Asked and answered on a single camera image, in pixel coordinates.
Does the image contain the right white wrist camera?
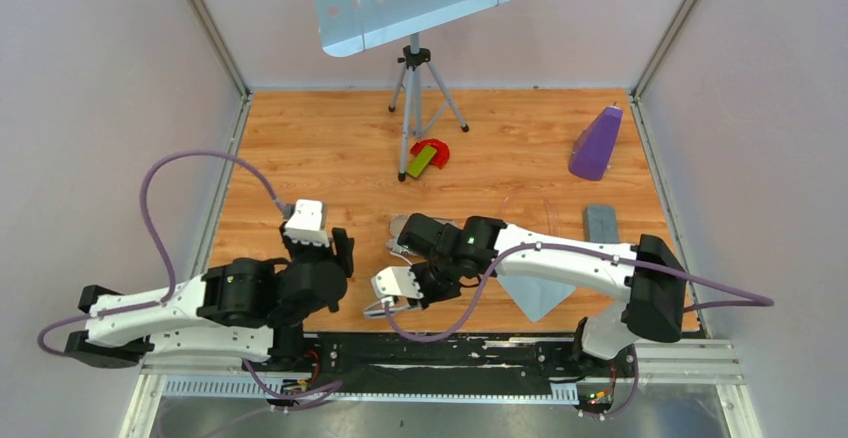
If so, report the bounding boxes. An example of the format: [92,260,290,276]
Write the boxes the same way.
[371,266,424,305]

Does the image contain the white slotted cable duct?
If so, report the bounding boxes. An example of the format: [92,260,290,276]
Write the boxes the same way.
[161,375,580,406]

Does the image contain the green rectangular block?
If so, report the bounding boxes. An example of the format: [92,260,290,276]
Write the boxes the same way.
[406,145,437,179]

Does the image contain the white sunglasses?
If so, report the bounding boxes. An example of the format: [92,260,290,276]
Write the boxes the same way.
[363,252,423,319]

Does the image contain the grey tripod stand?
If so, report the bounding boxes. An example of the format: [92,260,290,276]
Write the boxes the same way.
[388,32,470,183]

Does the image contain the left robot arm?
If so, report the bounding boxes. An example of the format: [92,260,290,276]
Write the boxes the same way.
[64,228,355,371]

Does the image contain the striped printed glasses pouch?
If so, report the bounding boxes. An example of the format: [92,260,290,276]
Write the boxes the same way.
[386,213,459,256]

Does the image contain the red curved plastic piece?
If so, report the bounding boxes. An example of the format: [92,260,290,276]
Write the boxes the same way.
[410,138,450,169]

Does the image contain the grey glasses case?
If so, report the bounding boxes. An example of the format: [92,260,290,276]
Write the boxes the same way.
[583,204,621,244]

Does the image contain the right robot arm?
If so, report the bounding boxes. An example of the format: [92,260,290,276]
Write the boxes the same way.
[372,213,686,376]

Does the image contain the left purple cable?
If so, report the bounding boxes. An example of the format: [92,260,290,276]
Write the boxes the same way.
[36,150,293,357]

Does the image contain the blue cleaning cloth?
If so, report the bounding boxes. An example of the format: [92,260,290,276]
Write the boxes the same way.
[497,275,576,323]

